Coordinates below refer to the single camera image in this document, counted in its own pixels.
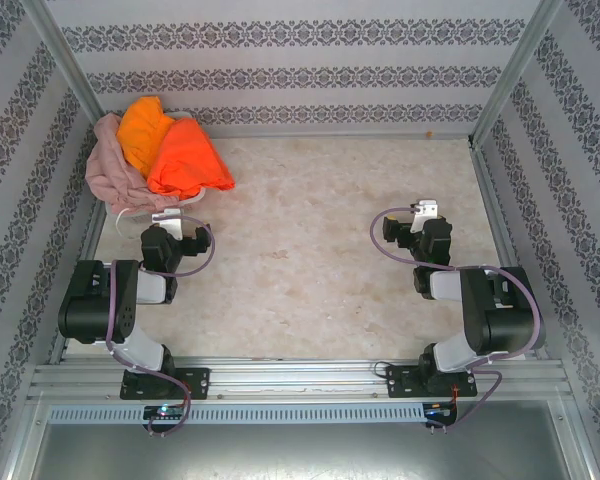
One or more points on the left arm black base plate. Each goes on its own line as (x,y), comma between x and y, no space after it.
(200,382)

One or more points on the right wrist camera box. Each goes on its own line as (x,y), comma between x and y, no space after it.
(425,212)

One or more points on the pink shorts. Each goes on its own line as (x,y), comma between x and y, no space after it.
(107,165)

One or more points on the aluminium wall-foot rail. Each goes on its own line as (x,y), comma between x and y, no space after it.
(330,132)

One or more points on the steel sheet tray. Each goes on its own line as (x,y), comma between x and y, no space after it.
(300,455)

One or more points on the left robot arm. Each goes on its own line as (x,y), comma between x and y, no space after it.
(95,300)

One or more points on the aluminium corner post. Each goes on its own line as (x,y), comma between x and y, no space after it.
(520,65)
(65,55)

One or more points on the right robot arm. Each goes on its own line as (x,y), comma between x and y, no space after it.
(505,320)

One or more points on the red-orange shorts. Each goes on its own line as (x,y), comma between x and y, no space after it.
(190,155)

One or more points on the orange shorts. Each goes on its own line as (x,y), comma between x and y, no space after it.
(140,125)

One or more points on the long aluminium mounting rail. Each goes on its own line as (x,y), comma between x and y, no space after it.
(300,375)

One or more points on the small dark circuit board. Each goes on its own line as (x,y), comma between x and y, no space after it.
(440,411)

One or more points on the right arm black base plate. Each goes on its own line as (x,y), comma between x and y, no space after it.
(395,382)

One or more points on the circuit board with green light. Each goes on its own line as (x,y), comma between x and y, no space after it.
(165,411)

